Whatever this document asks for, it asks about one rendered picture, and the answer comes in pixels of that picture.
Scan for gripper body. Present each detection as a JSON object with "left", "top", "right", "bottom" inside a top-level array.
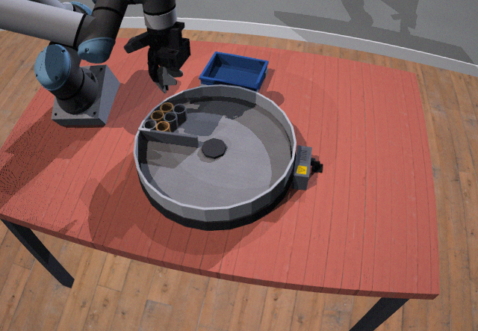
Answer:
[{"left": 147, "top": 21, "right": 190, "bottom": 72}]

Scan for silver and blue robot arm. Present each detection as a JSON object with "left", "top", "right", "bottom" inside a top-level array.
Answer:
[{"left": 0, "top": 0, "right": 177, "bottom": 114}]

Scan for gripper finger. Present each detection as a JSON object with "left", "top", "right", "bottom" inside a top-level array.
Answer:
[
  {"left": 148, "top": 57, "right": 177, "bottom": 93},
  {"left": 165, "top": 69, "right": 183, "bottom": 90}
]

